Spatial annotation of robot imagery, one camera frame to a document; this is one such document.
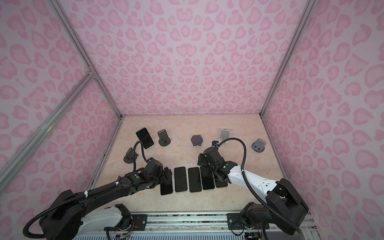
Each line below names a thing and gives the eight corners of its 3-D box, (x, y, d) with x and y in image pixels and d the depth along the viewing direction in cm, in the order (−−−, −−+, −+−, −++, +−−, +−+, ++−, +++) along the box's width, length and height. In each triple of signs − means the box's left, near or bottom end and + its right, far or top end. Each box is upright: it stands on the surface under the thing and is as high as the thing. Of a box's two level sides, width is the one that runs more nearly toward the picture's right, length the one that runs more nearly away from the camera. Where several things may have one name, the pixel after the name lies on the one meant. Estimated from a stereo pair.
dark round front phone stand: (126, 163, 97) (123, 159, 93) (130, 151, 102) (127, 147, 99) (136, 163, 97) (133, 159, 93) (139, 151, 102) (137, 147, 99)
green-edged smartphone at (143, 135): (146, 151, 101) (139, 139, 91) (141, 144, 105) (135, 131, 94) (155, 146, 104) (149, 133, 93) (150, 139, 108) (144, 126, 97)
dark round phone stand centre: (191, 146, 104) (191, 144, 102) (191, 137, 109) (191, 135, 107) (202, 146, 104) (202, 144, 102) (202, 137, 109) (202, 135, 107)
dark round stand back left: (162, 148, 103) (159, 139, 95) (158, 142, 107) (155, 133, 99) (171, 143, 106) (168, 134, 98) (167, 138, 109) (164, 129, 101)
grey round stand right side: (258, 155, 100) (261, 149, 94) (250, 148, 103) (253, 142, 98) (264, 149, 102) (268, 144, 97) (256, 143, 106) (259, 137, 100)
